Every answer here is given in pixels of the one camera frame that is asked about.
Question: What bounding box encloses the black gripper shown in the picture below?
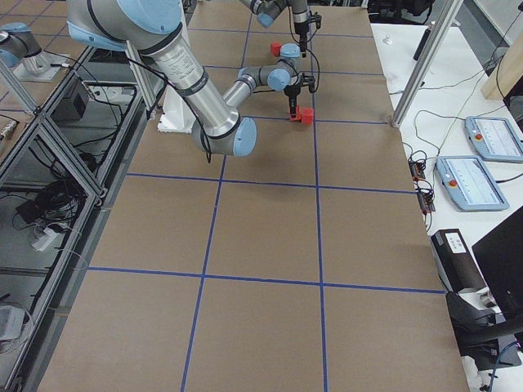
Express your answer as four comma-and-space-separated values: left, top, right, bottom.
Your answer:
284, 75, 303, 118
294, 20, 310, 57

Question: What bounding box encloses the red block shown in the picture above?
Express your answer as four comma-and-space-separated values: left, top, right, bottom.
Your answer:
301, 108, 315, 125
270, 41, 282, 57
288, 105, 302, 122

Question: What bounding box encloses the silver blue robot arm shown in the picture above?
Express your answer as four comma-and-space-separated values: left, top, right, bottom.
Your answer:
240, 0, 312, 58
67, 0, 310, 157

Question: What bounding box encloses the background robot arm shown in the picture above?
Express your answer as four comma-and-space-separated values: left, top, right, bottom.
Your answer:
1, 22, 42, 68

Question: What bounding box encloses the near teach pendant tablet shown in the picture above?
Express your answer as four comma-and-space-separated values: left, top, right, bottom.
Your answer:
436, 155, 510, 212

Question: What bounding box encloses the teach pendant tablet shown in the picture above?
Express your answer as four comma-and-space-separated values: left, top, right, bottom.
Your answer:
465, 116, 522, 163
436, 155, 510, 212

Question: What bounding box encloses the far teach pendant tablet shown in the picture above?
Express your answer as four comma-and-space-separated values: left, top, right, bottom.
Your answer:
465, 116, 522, 163

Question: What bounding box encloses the black box with label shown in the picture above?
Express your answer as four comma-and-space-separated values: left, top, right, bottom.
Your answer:
431, 229, 486, 293

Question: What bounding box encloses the black monitor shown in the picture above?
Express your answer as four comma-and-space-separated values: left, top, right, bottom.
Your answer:
472, 207, 522, 318

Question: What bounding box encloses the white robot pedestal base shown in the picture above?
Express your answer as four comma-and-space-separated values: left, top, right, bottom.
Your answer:
158, 87, 195, 134

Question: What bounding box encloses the aluminium frame post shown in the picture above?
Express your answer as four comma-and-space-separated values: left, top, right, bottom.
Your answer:
391, 0, 463, 128

